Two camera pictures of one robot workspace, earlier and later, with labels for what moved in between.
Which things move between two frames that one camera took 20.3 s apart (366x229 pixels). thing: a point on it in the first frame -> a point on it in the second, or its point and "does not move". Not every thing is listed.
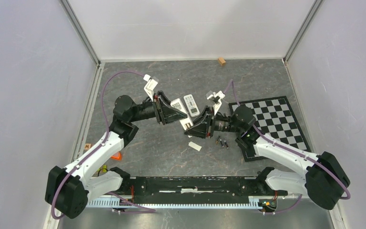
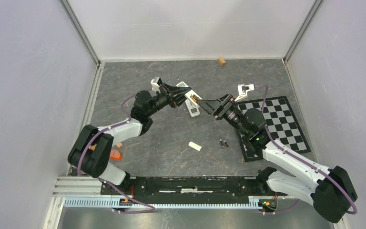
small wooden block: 221,61 does not move
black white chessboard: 274,118 does not move
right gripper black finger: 198,128 -> 212,106
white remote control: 186,123 -> 191,95
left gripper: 166,113 -> 176,94
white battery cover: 195,146 does not move
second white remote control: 191,105 does not move
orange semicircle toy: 116,156 does not move
